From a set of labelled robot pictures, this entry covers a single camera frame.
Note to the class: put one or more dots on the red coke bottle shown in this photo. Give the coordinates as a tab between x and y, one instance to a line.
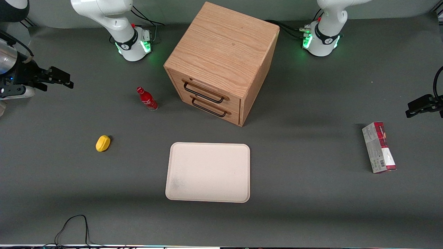
148	100

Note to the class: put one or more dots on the wooden drawer front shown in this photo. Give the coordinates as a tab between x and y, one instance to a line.
233	116
235	103

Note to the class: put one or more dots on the wooden drawer cabinet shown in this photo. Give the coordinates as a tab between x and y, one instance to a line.
221	45

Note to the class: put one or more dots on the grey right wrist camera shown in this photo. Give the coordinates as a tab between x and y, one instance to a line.
15	92

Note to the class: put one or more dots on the yellow lemon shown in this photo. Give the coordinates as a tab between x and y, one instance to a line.
102	143

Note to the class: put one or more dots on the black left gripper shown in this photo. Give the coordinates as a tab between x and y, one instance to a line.
435	102

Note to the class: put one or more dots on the red and grey carton box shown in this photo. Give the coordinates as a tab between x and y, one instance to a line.
378	148

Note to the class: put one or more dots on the beige plastic tray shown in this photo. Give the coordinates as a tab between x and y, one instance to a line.
207	173

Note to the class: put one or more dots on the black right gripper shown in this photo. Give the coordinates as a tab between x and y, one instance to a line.
25	73

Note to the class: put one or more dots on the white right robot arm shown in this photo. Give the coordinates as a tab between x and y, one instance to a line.
117	24

